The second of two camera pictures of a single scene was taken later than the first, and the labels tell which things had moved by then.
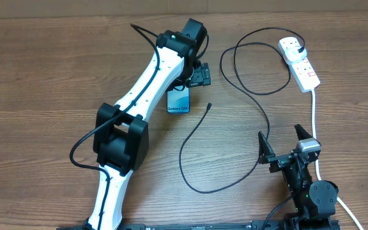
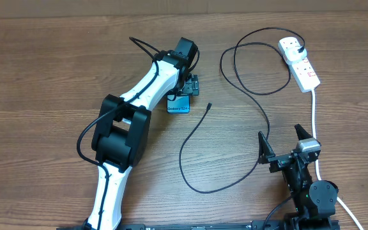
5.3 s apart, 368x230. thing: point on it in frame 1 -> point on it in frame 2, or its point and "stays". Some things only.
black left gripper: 200,75 -> 191,86
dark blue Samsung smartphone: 178,100 stays
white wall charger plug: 292,53 stays
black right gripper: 278,161 stays
